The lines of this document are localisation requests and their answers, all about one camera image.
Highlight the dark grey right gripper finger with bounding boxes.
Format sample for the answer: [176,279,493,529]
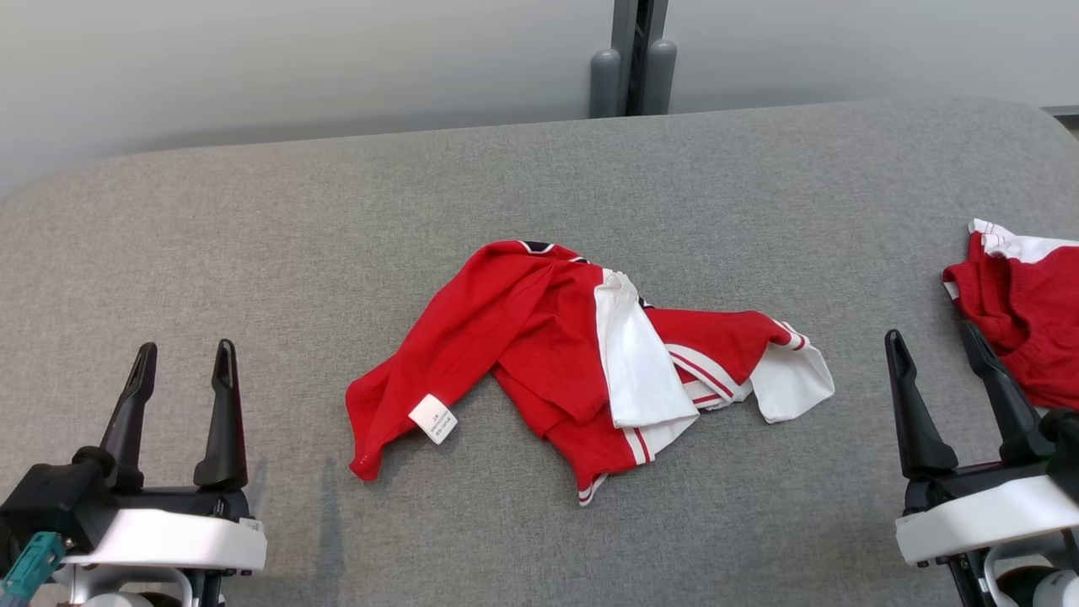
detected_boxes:
[959,320,1055,465]
[884,329,959,481]

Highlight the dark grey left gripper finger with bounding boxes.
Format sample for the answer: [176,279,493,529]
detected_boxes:
[194,339,249,492]
[99,341,158,494]

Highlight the red shorts with white stripe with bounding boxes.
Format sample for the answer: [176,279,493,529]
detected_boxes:
[942,219,1079,411]

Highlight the grey metal partition post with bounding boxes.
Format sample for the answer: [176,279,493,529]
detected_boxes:
[588,0,678,119]

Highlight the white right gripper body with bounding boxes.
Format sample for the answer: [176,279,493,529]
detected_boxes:
[895,459,1079,566]

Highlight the red basketball jersey white trim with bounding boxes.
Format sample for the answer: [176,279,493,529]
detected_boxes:
[346,240,835,507]

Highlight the teal cable connector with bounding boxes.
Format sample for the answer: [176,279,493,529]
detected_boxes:
[0,531,67,607]

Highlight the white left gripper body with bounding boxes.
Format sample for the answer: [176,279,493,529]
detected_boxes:
[63,487,268,574]

